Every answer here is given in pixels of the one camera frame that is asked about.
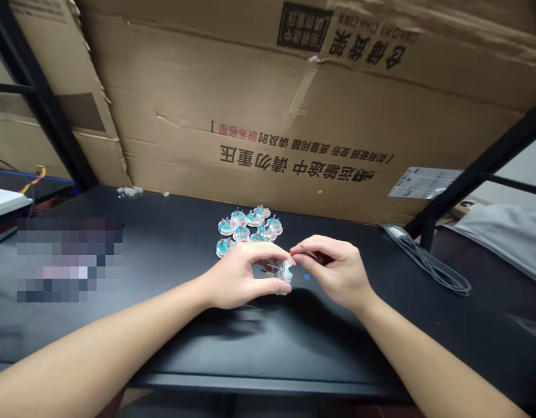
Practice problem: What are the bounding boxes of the clear plastic switch part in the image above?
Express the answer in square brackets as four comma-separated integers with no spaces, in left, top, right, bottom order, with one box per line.
[266,257,295,297]

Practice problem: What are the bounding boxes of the person's right hand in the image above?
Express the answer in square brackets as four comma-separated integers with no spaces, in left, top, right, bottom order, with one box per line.
[289,235,376,312]

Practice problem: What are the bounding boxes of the cluster of round clear pieces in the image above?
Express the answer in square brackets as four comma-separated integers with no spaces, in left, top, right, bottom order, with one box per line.
[215,205,283,259]

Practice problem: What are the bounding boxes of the plain brown cardboard box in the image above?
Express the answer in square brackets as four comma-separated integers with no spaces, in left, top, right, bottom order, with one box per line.
[0,0,135,189]

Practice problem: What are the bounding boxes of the thin red tool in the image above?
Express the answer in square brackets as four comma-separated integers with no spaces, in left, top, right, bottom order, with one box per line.
[289,249,332,265]

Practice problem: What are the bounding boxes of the large printed cardboard sheet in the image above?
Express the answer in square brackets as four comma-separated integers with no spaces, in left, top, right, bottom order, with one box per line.
[74,0,536,227]

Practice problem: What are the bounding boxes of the grey cloth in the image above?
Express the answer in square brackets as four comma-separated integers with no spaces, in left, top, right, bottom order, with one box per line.
[452,204,536,289]

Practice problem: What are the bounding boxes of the grey coiled cable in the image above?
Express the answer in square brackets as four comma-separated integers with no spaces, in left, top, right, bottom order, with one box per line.
[380,224,473,298]

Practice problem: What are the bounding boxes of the person's left hand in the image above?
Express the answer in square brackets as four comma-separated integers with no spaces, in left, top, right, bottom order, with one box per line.
[201,242,294,311]

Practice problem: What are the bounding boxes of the red and yellow wires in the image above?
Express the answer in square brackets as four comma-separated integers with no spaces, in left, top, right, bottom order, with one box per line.
[17,165,48,197]

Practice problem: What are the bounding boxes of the white shipping label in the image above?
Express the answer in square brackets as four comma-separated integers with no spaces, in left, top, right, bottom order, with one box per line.
[388,166,465,200]

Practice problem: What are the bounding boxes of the black metal shelf frame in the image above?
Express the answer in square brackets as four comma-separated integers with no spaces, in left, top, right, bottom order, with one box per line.
[403,97,536,252]
[0,0,100,193]

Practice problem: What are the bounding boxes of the white flat device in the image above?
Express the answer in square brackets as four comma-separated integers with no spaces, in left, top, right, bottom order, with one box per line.
[0,188,34,222]

